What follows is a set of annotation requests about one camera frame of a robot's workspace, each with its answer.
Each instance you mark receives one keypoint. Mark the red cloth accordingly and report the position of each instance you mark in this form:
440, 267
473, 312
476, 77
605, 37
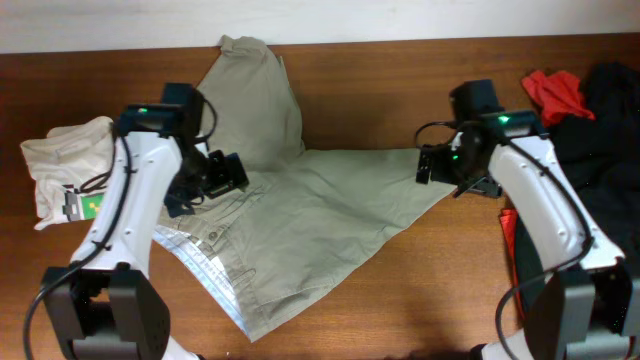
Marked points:
557, 95

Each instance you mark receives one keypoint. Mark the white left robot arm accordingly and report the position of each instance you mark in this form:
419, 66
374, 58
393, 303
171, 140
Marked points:
103, 305

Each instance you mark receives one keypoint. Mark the black clothes pile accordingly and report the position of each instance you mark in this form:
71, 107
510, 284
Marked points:
600, 158

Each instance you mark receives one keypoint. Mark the white folded t-shirt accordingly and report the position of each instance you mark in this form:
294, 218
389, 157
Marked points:
70, 168

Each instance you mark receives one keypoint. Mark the khaki green shorts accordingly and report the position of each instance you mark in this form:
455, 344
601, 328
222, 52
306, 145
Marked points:
307, 219

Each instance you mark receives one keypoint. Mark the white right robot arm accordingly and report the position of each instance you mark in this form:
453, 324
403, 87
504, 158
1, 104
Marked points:
589, 305

